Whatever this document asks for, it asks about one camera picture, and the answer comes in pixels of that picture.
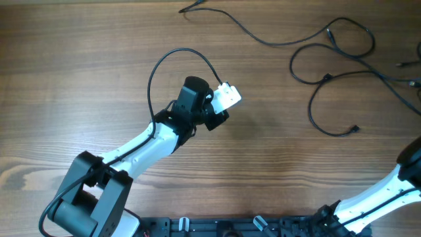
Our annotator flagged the black thin USB cable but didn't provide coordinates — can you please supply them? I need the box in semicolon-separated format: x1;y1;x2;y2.
307;41;421;138

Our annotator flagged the black micro USB cable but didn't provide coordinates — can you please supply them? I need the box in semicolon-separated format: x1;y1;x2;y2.
178;0;376;59

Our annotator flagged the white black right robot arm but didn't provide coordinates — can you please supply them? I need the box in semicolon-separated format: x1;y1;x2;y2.
311;138;420;236

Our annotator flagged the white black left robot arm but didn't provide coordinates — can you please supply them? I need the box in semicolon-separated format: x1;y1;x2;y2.
39;76;241;237

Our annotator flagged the black left camera cable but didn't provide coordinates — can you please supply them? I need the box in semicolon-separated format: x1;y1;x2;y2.
38;47;224;237

